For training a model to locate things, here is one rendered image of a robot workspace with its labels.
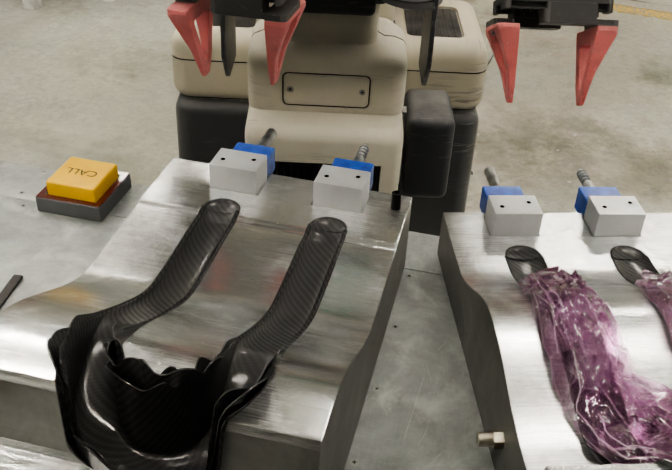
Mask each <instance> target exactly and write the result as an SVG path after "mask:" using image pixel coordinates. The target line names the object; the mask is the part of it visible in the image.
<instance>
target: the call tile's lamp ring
mask: <svg viewBox="0 0 672 470"><path fill-rule="evenodd" d="M118 175H121V176H120V177H119V178H118V179H117V181H116V182H115V183H114V184H113V185H112V186H111V187H110V188H109V189H108V190H107V192H106V193H105V194H104V195H103V196H102V197H101V198H100V199H99V200H98V202H97V203H94V202H88V201H83V200H77V199H71V198H66V197H60V196H55V195H49V194H45V193H46V192H47V185H46V186H45V187H44V188H43V189H42V190H41V191H40V192H39V193H38V194H37V195H36V197H41V198H47V199H52V200H58V201H64V202H69V203H75V204H80V205H86V206H91V207H97V208H99V207H100V206H101V205H102V204H103V203H104V202H105V201H106V200H107V198H108V197H109V196H110V195H111V194H112V193H113V192H114V191H115V189H116V188H117V187H118V186H119V185H120V184H121V183H122V182H123V180H124V179H125V178H126V177H127V176H128V175H129V173H126V172H120V171H118Z"/></svg>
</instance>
